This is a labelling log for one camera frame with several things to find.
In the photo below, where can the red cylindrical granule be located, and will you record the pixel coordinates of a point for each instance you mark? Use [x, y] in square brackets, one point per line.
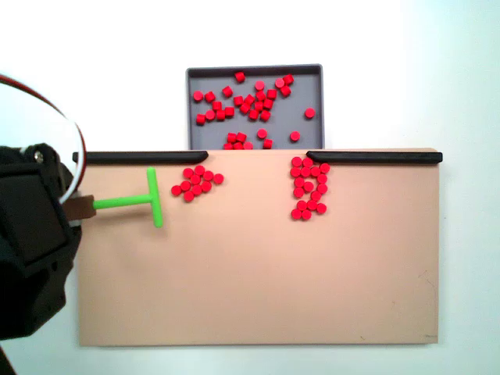
[324, 168]
[322, 188]
[249, 99]
[217, 105]
[248, 145]
[245, 108]
[206, 186]
[210, 115]
[241, 137]
[268, 103]
[262, 133]
[231, 137]
[272, 93]
[311, 205]
[309, 113]
[296, 213]
[188, 172]
[189, 195]
[218, 178]
[258, 106]
[267, 143]
[260, 95]
[229, 111]
[299, 181]
[227, 147]
[238, 101]
[227, 91]
[308, 186]
[316, 195]
[220, 115]
[288, 79]
[322, 179]
[240, 76]
[259, 85]
[295, 171]
[298, 191]
[198, 95]
[307, 162]
[199, 170]
[279, 83]
[195, 179]
[265, 115]
[238, 146]
[301, 205]
[185, 185]
[176, 190]
[285, 91]
[305, 172]
[208, 175]
[295, 136]
[210, 96]
[321, 208]
[201, 119]
[306, 214]
[297, 161]
[315, 171]
[254, 114]
[197, 190]

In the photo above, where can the grey tray container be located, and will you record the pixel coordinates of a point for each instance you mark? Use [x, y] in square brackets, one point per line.
[297, 101]

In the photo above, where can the green T-shaped pusher tool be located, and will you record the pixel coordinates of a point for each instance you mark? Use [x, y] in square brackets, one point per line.
[152, 195]

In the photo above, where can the black guide rail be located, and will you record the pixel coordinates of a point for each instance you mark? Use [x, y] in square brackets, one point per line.
[371, 157]
[136, 157]

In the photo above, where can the beige rectangular board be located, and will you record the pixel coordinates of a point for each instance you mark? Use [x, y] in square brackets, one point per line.
[254, 254]

